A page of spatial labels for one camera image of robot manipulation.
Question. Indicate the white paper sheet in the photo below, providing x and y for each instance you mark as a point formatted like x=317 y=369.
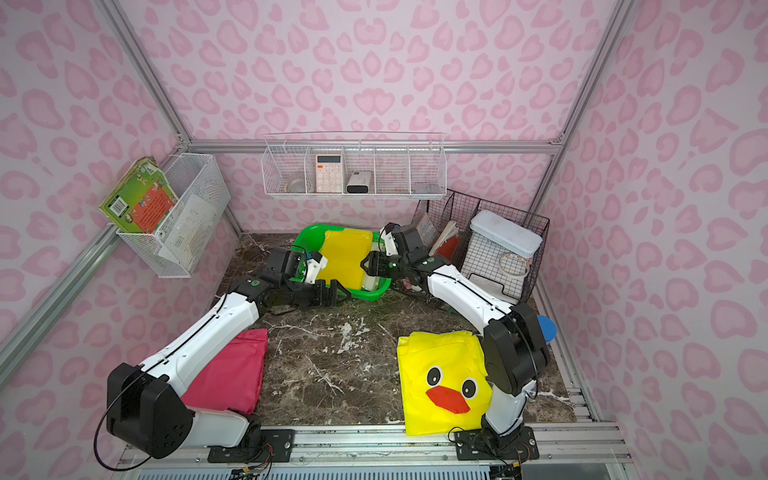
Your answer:
x=185 y=234

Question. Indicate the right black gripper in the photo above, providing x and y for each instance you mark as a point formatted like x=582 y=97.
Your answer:
x=372 y=264

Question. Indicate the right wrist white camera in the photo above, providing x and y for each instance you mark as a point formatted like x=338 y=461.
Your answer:
x=390 y=246

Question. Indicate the white round dish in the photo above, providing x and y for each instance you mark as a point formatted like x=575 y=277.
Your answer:
x=296 y=186

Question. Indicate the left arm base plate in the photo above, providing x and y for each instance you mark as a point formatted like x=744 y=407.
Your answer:
x=276 y=444

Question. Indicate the colourful picture book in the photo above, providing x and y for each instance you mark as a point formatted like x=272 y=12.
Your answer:
x=426 y=229

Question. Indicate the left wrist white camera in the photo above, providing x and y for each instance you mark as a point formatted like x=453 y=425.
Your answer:
x=315 y=264

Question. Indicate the white wire wall basket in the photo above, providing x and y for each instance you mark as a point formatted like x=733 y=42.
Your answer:
x=188 y=174

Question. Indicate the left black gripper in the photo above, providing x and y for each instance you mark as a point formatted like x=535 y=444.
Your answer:
x=324 y=291

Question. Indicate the black wire organizer rack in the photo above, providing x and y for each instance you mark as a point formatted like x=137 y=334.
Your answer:
x=462 y=207

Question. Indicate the yellow duck raincoat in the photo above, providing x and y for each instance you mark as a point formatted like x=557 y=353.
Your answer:
x=443 y=382

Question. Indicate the pink white calculator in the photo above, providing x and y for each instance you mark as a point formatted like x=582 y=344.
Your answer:
x=329 y=173

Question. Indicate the green plastic basket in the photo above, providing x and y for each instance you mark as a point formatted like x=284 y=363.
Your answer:
x=311 y=239

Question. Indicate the green red book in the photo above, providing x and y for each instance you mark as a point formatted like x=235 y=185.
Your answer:
x=142 y=199

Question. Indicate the plain yellow raincoat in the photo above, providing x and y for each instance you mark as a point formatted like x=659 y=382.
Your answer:
x=344 y=250

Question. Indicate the white wire shelf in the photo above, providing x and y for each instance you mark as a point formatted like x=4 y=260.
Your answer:
x=402 y=169

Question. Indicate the magenta raincoat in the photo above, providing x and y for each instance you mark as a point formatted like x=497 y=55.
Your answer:
x=233 y=379

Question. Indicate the white plastic lidded box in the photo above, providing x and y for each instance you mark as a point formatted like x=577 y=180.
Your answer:
x=500 y=256

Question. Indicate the blue lid clear jar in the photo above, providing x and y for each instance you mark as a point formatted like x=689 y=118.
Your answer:
x=548 y=327

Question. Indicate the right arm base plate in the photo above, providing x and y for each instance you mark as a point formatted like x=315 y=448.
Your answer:
x=518 y=447

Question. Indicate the wrist white camera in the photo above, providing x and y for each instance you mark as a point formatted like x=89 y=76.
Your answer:
x=315 y=264
x=390 y=246

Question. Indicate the red white booklet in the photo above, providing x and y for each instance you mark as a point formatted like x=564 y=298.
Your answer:
x=447 y=242

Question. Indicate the small grey white device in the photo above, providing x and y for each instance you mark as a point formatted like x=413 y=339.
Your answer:
x=360 y=182

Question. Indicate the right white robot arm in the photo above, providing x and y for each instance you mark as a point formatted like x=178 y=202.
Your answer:
x=514 y=347

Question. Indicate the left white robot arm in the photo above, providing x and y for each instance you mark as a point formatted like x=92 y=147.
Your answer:
x=144 y=405

